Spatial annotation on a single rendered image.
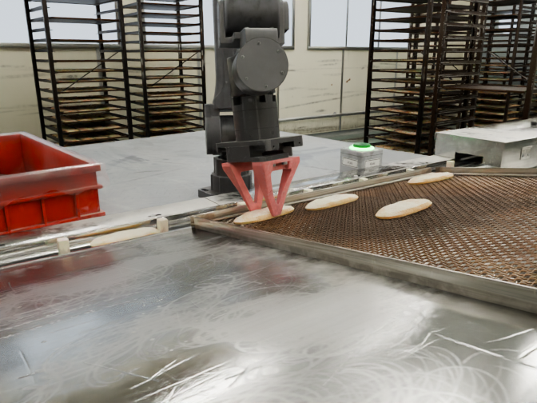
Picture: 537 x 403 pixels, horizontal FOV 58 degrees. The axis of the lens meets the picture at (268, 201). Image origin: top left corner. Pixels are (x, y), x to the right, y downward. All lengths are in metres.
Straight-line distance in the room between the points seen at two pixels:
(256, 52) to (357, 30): 6.62
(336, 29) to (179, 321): 6.61
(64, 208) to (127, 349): 0.61
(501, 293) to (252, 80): 0.33
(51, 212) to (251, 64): 0.48
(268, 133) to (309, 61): 5.99
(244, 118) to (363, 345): 0.39
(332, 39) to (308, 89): 0.73
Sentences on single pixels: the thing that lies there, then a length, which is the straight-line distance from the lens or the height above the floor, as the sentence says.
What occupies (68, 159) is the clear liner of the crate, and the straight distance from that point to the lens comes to 1.00.
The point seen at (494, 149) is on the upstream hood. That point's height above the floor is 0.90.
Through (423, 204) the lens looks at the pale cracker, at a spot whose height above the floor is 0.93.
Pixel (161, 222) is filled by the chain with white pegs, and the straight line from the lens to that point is 0.73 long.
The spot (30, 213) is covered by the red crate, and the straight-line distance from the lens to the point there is 0.88.
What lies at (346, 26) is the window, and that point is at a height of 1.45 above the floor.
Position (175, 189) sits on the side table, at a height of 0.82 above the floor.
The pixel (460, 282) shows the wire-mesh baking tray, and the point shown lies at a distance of 0.34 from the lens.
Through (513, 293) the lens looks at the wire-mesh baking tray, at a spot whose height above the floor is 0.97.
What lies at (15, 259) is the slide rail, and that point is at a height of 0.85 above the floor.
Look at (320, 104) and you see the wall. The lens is 6.75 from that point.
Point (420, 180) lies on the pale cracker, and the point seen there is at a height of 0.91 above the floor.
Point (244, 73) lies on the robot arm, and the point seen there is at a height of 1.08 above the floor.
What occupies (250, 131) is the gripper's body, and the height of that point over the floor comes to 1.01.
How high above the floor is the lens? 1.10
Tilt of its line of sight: 17 degrees down
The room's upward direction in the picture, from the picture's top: straight up
